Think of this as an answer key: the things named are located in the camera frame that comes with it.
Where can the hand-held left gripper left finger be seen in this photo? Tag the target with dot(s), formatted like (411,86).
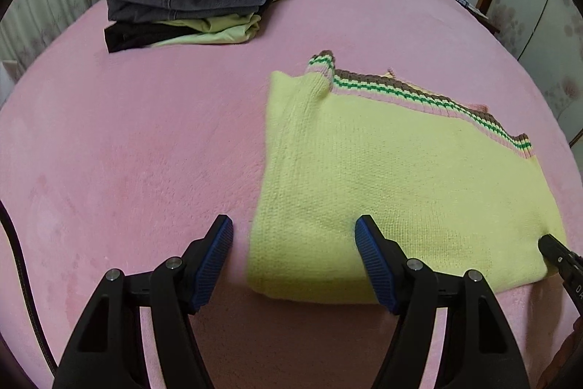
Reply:
(212,261)

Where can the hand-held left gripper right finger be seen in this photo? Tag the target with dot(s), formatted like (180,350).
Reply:
(373,257)

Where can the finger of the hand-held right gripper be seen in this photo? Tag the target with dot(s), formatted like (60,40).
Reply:
(560,257)

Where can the yellow knit striped cardigan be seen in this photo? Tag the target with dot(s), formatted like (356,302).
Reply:
(387,188)

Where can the pink bed blanket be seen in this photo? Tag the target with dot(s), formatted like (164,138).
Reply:
(136,143)

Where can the light green folded garment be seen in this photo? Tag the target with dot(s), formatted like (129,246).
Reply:
(218,29)

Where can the black folded garment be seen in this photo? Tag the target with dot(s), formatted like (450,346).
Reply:
(136,36)

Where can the floral wardrobe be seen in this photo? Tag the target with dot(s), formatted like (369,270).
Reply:
(528,6)

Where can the wooden nightstand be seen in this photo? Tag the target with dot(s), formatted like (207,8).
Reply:
(478,13)

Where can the papers on nightstand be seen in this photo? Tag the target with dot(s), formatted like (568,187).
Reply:
(464,0)

